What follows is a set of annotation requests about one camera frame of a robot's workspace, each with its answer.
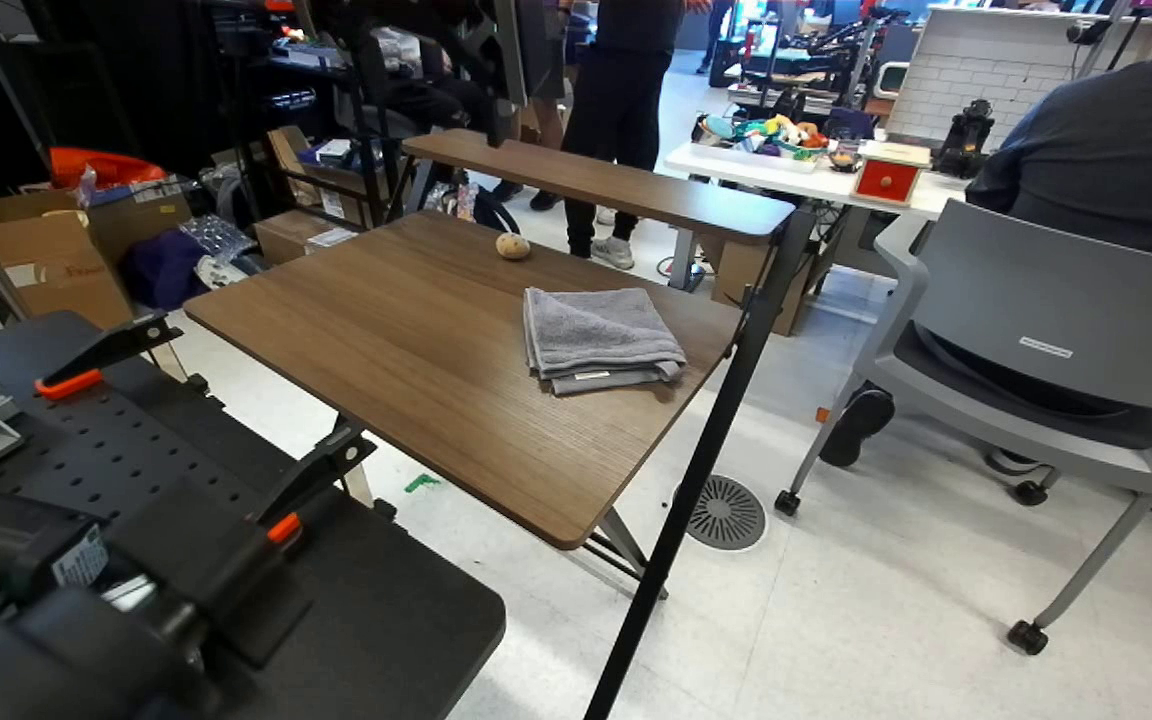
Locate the grey towel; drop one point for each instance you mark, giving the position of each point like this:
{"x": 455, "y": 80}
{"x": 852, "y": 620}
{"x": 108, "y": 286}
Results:
{"x": 596, "y": 332}

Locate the large cardboard box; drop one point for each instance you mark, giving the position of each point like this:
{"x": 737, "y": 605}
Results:
{"x": 48, "y": 262}

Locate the round floor drain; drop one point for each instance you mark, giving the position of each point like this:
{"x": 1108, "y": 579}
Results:
{"x": 724, "y": 515}

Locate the long narrow wooden bench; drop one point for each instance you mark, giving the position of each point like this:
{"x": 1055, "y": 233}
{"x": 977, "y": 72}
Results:
{"x": 601, "y": 182}

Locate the white board panel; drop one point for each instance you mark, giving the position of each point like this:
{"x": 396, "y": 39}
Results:
{"x": 989, "y": 64}

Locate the red box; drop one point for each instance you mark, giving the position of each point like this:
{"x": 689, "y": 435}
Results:
{"x": 887, "y": 177}

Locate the black slanted metal pole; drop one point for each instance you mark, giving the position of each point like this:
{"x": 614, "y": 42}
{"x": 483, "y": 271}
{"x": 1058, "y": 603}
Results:
{"x": 703, "y": 446}

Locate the orange bag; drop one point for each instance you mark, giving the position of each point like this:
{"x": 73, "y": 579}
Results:
{"x": 101, "y": 165}

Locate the person in black t-shirt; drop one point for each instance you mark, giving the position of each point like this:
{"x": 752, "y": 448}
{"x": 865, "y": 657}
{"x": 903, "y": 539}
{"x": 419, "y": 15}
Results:
{"x": 616, "y": 94}

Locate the colourful toys pile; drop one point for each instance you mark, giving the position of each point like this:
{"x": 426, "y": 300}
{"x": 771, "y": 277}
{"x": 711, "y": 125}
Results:
{"x": 777, "y": 133}

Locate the grey rolling chair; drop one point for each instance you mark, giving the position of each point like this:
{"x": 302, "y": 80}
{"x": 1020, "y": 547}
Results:
{"x": 1070, "y": 314}

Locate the seated person in grey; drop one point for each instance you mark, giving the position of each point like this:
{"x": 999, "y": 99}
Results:
{"x": 1120, "y": 147}

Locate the flat cardboard box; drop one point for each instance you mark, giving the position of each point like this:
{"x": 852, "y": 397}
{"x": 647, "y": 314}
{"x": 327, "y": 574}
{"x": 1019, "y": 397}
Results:
{"x": 293, "y": 233}

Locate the black metal table frame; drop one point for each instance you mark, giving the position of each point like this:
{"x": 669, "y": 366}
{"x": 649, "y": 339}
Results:
{"x": 616, "y": 547}

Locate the white table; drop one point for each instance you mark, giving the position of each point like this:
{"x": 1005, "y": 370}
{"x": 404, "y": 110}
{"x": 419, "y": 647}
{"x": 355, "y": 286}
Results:
{"x": 788, "y": 175}

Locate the person in grey shorts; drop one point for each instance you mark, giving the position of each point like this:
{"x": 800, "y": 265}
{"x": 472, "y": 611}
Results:
{"x": 538, "y": 80}

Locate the cardboard box with dark print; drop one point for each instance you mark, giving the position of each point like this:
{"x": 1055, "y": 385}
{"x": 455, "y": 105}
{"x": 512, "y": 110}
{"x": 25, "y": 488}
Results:
{"x": 737, "y": 273}

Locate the black perforated workbench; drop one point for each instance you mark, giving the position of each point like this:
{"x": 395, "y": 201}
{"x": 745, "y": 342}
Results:
{"x": 139, "y": 453}

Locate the purple cloth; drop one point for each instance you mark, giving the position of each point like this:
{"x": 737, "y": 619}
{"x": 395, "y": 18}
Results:
{"x": 160, "y": 271}

